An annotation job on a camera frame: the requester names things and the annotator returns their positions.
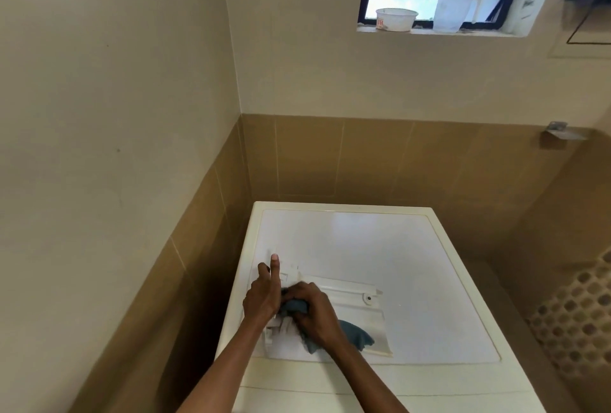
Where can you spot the grey wall shelf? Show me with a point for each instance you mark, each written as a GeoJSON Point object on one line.
{"type": "Point", "coordinates": [563, 132]}

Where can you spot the person's left forearm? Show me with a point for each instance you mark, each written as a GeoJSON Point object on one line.
{"type": "Point", "coordinates": [219, 369]}

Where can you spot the blue cloth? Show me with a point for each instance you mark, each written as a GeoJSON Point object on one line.
{"type": "Point", "coordinates": [355, 334]}

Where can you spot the person's right forearm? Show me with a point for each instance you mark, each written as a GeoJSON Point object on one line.
{"type": "Point", "coordinates": [367, 379]}

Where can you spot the white washing machine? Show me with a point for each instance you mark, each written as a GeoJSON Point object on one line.
{"type": "Point", "coordinates": [429, 274]}

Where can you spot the person's left hand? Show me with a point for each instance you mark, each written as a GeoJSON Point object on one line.
{"type": "Point", "coordinates": [260, 300]}

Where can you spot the white detergent drawer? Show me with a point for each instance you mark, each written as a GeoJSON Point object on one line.
{"type": "Point", "coordinates": [363, 327]}

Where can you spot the person's right hand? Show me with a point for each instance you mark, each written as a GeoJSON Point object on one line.
{"type": "Point", "coordinates": [320, 317]}

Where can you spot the white container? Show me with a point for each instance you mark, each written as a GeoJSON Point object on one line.
{"type": "Point", "coordinates": [396, 20]}

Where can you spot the translucent plastic jug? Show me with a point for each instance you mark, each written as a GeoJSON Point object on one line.
{"type": "Point", "coordinates": [451, 12]}

